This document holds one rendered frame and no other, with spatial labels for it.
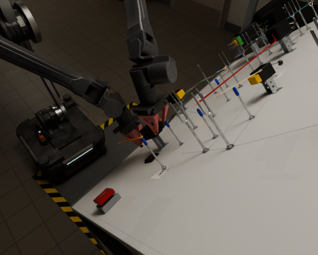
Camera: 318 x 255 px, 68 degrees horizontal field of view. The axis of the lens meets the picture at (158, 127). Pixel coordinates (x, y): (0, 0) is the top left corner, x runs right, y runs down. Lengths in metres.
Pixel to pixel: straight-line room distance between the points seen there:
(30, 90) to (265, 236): 2.84
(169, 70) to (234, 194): 0.35
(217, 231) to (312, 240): 0.11
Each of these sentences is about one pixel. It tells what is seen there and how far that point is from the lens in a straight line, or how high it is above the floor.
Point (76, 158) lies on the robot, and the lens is 1.87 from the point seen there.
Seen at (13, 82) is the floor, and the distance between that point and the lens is 3.20.
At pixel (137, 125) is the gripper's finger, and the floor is 1.08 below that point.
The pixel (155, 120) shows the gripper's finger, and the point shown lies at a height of 1.19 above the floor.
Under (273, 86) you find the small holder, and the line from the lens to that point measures 0.68.
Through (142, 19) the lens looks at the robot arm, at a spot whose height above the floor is 1.39.
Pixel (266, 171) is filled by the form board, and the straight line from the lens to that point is 0.39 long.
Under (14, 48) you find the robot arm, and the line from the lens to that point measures 0.74.
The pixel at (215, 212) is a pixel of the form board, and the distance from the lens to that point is 0.37.
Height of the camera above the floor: 1.68
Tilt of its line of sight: 49 degrees down
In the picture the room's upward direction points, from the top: straight up
